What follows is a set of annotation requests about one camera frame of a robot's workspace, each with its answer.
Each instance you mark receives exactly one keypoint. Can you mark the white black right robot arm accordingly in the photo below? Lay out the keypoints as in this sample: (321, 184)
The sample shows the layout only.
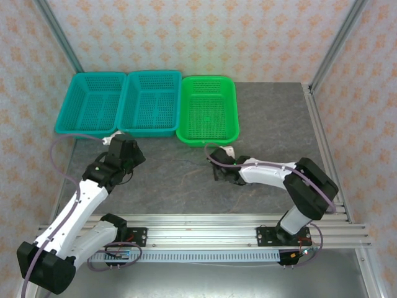
(266, 177)

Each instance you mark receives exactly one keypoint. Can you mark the small circuit board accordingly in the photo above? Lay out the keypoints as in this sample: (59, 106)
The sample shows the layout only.
(119, 254)
(302, 253)

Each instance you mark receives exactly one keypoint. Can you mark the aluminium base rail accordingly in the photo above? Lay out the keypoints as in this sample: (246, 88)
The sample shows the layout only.
(201, 229)

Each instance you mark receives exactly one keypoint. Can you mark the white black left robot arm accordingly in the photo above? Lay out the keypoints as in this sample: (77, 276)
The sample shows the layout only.
(71, 211)

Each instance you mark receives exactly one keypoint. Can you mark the aluminium side rail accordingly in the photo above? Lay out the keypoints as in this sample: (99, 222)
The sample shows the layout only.
(322, 149)

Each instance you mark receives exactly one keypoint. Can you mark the teal plastic basket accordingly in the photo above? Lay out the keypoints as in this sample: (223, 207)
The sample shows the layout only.
(90, 105)
(150, 104)

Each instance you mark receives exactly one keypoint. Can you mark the aluminium frame post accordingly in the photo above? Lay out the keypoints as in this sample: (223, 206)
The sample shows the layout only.
(338, 43)
(59, 34)

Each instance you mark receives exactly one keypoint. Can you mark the green plastic basket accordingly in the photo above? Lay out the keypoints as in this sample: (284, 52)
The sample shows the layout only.
(207, 111)

